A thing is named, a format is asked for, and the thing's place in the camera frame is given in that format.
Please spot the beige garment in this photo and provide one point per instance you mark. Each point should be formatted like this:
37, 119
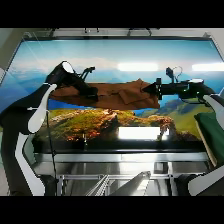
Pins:
204, 143

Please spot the silver frame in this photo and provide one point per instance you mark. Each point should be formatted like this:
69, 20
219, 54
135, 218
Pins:
133, 166

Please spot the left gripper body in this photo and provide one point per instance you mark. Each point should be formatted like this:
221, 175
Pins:
89, 91

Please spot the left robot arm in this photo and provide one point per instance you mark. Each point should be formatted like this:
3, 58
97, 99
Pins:
16, 120

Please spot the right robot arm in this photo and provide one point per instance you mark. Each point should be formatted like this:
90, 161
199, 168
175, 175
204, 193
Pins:
186, 89

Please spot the brown T-shirt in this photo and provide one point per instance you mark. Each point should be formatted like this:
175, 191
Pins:
113, 95

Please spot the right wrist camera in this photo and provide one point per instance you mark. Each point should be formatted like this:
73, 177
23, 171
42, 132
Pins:
170, 73

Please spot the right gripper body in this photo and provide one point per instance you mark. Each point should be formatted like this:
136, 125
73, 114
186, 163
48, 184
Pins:
154, 88

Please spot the green garment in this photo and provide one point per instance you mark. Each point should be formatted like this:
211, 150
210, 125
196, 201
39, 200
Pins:
211, 133

